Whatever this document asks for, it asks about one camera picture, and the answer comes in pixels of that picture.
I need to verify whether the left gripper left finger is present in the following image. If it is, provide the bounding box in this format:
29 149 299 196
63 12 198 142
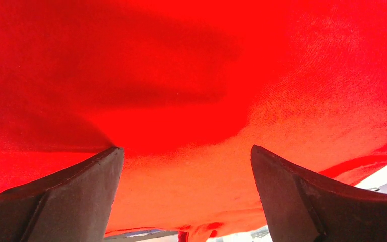
0 147 124 241

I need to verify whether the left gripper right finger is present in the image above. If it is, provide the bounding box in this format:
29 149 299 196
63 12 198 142
251 145 387 241

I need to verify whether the red t shirt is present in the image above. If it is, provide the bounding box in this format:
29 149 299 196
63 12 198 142
0 1 387 241

